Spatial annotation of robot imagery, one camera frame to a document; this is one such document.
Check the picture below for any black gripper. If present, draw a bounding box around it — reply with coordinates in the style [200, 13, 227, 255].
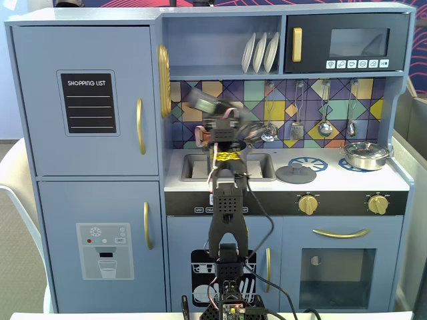
[208, 99, 264, 141]

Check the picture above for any gray salt shaker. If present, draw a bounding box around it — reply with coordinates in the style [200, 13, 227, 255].
[185, 88, 231, 116]

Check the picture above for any steel slotted spoon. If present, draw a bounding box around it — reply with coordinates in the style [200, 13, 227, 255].
[261, 81, 279, 143]

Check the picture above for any white plate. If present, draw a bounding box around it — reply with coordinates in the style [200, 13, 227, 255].
[241, 32, 257, 75]
[252, 31, 268, 74]
[263, 31, 280, 73]

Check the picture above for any steel spatula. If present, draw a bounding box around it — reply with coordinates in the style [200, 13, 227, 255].
[289, 81, 305, 141]

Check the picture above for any blue toy kitchen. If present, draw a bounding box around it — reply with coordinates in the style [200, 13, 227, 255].
[3, 5, 418, 314]

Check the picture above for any gray pot lid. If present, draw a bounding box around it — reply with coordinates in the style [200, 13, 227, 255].
[275, 163, 318, 184]

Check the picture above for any steel ladle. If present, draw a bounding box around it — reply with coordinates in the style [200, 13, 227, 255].
[316, 79, 334, 137]

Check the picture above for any black microwave door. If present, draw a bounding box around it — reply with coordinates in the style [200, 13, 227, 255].
[283, 13, 410, 74]

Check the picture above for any gold stove knob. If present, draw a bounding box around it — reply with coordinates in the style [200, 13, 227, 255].
[298, 195, 318, 215]
[368, 195, 388, 215]

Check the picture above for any small steel spoon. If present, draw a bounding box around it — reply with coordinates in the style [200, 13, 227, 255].
[346, 79, 358, 137]

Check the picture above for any blue dishwasher door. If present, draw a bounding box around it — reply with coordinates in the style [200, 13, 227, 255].
[165, 216, 283, 313]

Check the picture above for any steel pot with lid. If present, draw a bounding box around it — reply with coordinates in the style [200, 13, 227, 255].
[340, 141, 395, 171]

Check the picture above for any blue oven door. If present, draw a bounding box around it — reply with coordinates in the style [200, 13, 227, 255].
[282, 216, 404, 313]

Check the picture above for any blue fridge door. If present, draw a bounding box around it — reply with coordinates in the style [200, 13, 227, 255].
[11, 25, 159, 177]

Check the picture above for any blue freezer door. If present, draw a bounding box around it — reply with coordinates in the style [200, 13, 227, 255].
[37, 181, 167, 313]

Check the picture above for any robot controller board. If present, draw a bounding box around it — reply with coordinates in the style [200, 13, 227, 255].
[218, 301, 248, 316]

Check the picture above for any white curved chair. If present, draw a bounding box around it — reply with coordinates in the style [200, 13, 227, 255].
[0, 138, 46, 314]

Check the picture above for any gold fridge handle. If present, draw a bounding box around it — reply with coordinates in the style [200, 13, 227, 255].
[135, 97, 147, 155]

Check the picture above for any gold microwave handle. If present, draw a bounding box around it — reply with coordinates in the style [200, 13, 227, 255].
[292, 27, 303, 63]

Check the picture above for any thin black camera cable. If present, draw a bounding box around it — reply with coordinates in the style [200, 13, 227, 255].
[233, 171, 276, 267]

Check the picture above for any gold freezer handle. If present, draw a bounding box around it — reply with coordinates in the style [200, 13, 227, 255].
[143, 201, 154, 251]

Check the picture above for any gold oven handle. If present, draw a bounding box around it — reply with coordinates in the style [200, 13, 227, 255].
[312, 227, 370, 239]

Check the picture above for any thick black power cable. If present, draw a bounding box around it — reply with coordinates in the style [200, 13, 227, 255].
[245, 263, 300, 316]

